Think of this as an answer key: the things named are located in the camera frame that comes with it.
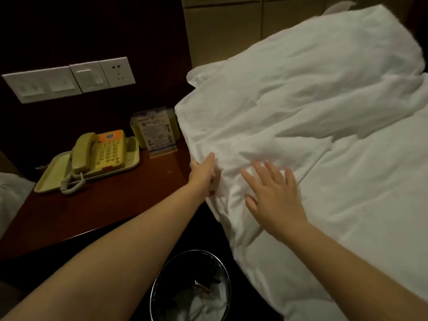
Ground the person's right hand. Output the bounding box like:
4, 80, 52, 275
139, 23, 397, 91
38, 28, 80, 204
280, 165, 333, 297
239, 160, 310, 241

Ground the person's left hand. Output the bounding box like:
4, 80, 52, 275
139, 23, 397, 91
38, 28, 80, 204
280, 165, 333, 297
187, 152, 222, 198

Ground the white duvet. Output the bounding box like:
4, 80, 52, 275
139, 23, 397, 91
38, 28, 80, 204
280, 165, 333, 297
174, 3, 428, 321

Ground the white bed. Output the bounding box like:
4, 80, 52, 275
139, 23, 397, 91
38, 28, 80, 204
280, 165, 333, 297
0, 172, 36, 239

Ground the person's left forearm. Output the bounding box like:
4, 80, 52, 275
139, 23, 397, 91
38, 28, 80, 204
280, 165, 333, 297
3, 187, 211, 321

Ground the person's right forearm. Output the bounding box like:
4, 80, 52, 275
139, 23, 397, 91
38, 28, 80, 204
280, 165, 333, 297
281, 220, 428, 321

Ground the dark tissue box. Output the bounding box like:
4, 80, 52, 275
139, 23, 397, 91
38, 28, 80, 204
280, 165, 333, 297
130, 107, 183, 150

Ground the dark wooden nightstand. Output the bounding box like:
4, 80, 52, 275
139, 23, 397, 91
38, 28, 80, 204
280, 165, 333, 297
0, 137, 195, 261

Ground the beige telephone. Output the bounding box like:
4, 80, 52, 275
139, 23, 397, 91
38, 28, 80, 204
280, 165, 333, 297
33, 129, 141, 196

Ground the black trash bin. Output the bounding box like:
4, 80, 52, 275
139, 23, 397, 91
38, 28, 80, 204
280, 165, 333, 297
149, 249, 233, 321

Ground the tan padded headboard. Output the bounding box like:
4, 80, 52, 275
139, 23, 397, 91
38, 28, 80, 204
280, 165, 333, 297
181, 0, 419, 68

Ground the white wall switch panel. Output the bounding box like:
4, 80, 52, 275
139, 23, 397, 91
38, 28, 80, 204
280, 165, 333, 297
1, 57, 136, 105

